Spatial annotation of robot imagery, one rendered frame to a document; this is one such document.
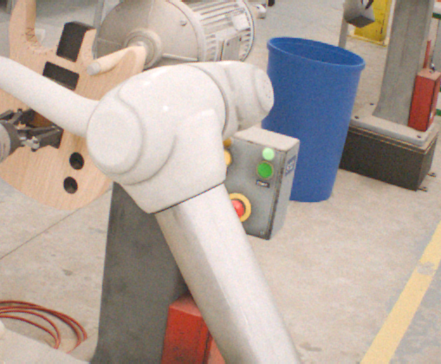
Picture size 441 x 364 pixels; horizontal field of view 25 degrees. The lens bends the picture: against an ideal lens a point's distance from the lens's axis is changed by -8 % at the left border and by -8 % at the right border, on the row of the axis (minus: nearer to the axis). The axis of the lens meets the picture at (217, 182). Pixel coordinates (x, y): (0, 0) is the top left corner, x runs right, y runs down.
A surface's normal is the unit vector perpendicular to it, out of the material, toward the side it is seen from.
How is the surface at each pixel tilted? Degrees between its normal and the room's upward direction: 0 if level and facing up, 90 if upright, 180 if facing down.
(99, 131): 85
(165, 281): 90
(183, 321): 90
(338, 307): 0
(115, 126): 86
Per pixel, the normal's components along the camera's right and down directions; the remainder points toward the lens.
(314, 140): 0.16, 0.43
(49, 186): -0.37, 0.24
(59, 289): 0.15, -0.92
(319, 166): 0.37, 0.44
